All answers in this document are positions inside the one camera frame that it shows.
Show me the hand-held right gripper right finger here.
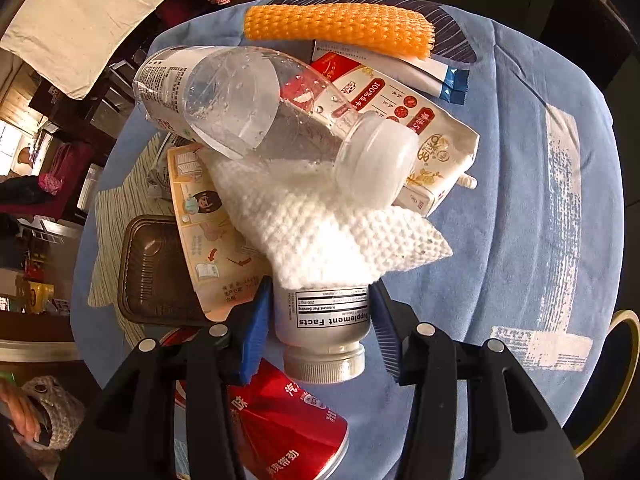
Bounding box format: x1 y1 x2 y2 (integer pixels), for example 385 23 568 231
367 280 586 480

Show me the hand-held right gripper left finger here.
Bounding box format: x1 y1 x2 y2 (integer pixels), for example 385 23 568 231
55 275 281 480

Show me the white supplement bottle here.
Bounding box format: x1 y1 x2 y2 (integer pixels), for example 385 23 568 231
272 282 371 381

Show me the red soda can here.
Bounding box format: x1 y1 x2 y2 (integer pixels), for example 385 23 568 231
160 327 351 480

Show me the beige illustrated carton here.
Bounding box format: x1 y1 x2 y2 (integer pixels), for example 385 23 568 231
166 142 273 323

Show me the brown plastic tray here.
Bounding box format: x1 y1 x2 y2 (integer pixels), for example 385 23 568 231
117 214 211 326

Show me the white knitted cloth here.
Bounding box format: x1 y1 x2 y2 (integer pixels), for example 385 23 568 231
207 152 453 291

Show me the clear plastic water bottle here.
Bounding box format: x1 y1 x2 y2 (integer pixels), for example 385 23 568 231
132 46 420 206

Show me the blue bin with yellow rim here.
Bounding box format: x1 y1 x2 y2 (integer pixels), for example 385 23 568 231
565 307 640 461

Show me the orange foam net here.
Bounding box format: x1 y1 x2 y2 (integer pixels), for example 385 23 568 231
244 4 436 61

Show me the person's left hand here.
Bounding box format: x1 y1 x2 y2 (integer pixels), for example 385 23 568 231
0 380 43 448

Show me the blue printed tablecloth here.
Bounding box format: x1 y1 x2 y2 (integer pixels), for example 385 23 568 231
72 0 618 480

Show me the white and red milk carton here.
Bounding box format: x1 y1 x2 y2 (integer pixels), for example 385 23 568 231
310 55 481 218

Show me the pink plastic bag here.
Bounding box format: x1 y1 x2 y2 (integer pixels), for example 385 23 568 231
39 172 68 196

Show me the white sachet with blue end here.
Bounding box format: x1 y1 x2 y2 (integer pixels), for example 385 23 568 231
311 40 471 106

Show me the white cloth cover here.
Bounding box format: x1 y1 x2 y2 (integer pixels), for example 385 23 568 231
0 0 201 101

